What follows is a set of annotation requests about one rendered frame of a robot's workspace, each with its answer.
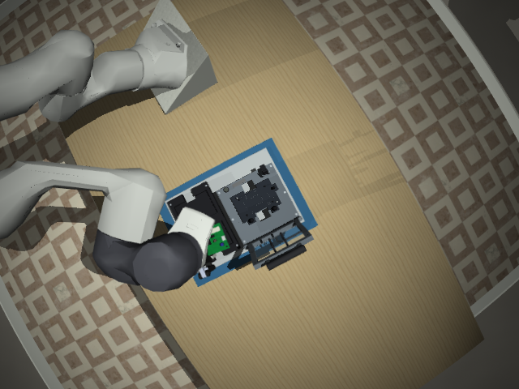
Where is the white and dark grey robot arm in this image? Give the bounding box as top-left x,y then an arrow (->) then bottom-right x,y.
0,19 -> 215,292

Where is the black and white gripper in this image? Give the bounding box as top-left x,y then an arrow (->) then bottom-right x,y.
198,252 -> 217,280

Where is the green circuit board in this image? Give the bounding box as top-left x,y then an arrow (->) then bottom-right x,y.
208,223 -> 229,256

